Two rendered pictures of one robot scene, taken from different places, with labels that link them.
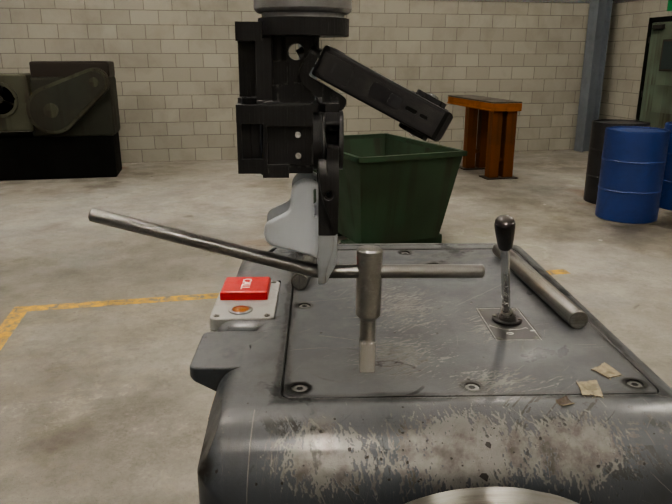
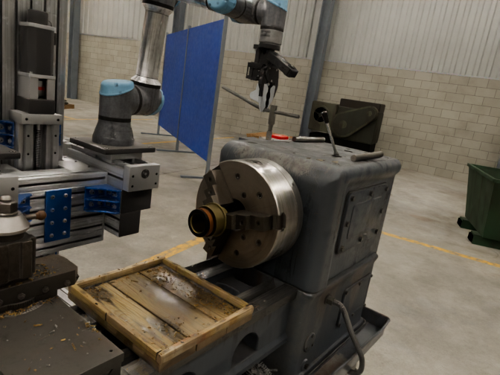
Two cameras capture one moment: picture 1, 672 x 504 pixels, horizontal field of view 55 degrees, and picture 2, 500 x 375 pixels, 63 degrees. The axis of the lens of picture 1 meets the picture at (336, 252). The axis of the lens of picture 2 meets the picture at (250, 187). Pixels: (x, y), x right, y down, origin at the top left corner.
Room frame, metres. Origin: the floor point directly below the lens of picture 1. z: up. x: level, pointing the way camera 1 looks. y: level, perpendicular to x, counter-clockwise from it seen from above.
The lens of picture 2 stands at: (-0.56, -0.83, 1.44)
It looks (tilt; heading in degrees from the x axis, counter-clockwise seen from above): 14 degrees down; 38
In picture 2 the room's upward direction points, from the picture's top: 9 degrees clockwise
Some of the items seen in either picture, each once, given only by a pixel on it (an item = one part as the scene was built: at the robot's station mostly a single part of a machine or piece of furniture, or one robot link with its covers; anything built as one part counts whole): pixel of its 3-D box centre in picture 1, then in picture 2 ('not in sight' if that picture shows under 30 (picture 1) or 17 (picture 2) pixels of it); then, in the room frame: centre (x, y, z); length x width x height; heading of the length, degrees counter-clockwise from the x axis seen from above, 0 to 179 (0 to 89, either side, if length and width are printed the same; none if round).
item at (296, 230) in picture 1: (300, 234); (257, 96); (0.50, 0.03, 1.41); 0.06 x 0.03 x 0.09; 93
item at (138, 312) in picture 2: not in sight; (161, 301); (0.05, -0.13, 0.89); 0.36 x 0.30 x 0.04; 91
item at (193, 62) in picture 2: not in sight; (183, 91); (4.66, 5.20, 1.18); 4.12 x 0.80 x 2.35; 63
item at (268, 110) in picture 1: (294, 99); (264, 64); (0.52, 0.03, 1.52); 0.09 x 0.08 x 0.12; 93
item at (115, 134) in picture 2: not in sight; (114, 129); (0.29, 0.52, 1.21); 0.15 x 0.15 x 0.10
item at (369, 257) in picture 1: (368, 310); (271, 122); (0.52, -0.03, 1.34); 0.02 x 0.02 x 0.12
